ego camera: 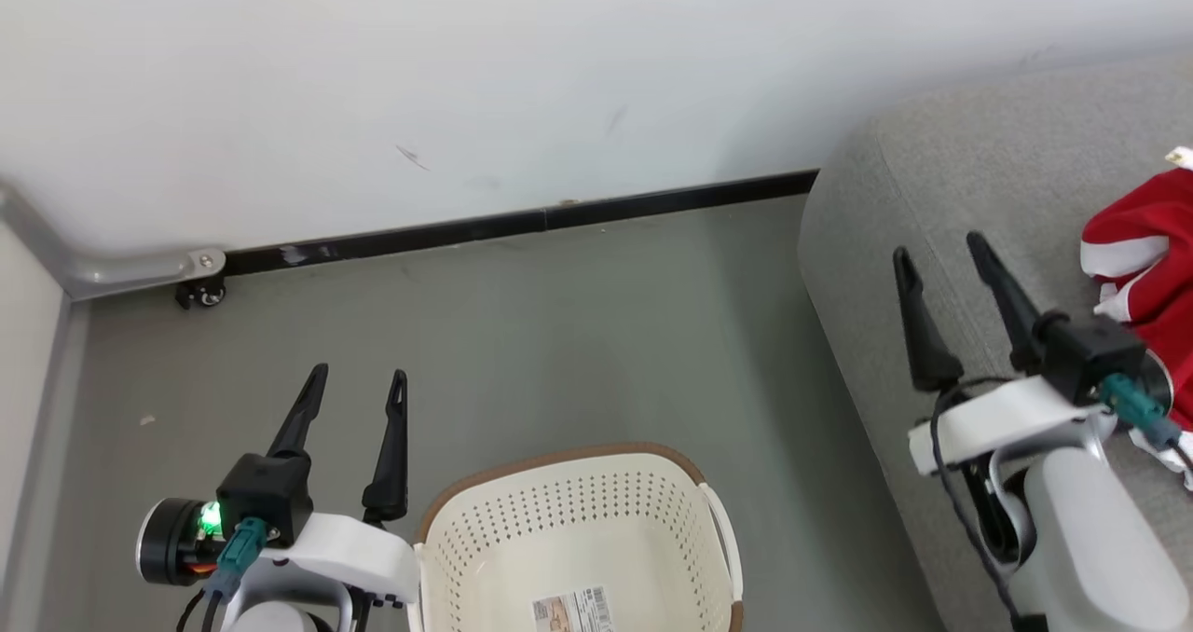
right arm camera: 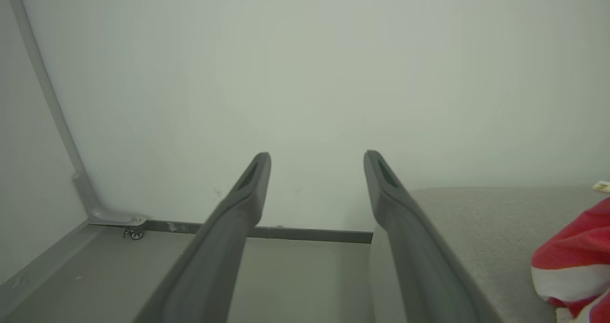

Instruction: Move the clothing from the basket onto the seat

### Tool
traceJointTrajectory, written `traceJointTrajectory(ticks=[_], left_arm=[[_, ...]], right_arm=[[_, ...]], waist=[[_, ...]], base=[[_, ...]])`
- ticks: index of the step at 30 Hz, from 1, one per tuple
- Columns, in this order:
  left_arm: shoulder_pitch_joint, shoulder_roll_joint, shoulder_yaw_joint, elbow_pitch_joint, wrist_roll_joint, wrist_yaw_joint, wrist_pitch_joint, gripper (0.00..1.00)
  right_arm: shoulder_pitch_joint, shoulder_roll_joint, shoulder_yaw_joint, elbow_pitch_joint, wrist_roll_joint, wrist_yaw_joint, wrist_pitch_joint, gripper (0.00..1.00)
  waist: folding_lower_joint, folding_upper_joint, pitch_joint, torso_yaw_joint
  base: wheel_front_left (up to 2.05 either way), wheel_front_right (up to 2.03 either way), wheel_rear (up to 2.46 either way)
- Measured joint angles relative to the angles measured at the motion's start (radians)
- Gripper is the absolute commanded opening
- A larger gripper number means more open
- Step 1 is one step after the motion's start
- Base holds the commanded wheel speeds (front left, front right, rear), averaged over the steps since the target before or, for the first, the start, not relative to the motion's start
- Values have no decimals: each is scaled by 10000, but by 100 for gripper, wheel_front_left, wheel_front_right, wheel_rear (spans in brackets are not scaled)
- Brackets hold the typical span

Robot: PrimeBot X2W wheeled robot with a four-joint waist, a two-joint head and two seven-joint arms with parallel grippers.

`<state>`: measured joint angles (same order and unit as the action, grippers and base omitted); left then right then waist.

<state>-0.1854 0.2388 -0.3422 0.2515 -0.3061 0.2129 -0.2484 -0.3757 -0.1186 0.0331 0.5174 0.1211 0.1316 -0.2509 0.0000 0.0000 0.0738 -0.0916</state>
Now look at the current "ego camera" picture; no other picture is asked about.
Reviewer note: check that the cream perforated laundry basket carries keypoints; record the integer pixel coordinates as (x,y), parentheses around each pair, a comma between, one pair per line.
(578,511)

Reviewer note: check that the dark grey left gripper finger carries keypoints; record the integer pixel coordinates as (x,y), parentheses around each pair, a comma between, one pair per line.
(298,418)
(390,464)

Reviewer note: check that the black caster wheel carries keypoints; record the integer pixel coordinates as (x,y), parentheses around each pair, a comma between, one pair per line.
(200,294)

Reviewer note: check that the black baseboard strip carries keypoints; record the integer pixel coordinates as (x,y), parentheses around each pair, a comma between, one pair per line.
(522,225)

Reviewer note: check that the grey fabric sofa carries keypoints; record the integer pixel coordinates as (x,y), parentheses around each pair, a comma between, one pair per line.
(988,175)

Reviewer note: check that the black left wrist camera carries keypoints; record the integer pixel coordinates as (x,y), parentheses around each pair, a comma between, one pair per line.
(266,497)

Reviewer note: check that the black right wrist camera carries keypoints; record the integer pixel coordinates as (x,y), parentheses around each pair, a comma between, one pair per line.
(1090,352)

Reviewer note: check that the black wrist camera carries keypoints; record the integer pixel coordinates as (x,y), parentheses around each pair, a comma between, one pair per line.
(266,497)
(1090,352)

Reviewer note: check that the paper label in basket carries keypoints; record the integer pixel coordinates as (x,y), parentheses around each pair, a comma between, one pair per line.
(573,611)

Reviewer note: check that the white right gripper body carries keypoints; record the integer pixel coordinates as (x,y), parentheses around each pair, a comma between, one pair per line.
(997,418)

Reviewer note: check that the teal camera connector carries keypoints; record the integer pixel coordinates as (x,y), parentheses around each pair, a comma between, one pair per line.
(238,557)
(1137,406)

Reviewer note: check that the teal left camera connector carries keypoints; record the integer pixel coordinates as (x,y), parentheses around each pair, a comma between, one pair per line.
(238,557)

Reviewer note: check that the red and white garment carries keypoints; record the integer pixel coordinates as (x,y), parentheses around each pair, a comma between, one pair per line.
(1146,268)

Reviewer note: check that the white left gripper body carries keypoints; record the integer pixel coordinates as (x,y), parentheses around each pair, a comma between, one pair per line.
(354,548)

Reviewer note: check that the teal right camera connector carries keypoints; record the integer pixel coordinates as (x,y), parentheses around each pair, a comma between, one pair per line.
(1137,406)

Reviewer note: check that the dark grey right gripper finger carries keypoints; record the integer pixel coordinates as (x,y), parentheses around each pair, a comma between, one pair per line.
(1007,301)
(925,334)

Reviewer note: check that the grey metal partition frame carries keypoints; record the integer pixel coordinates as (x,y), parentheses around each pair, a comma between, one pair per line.
(140,268)

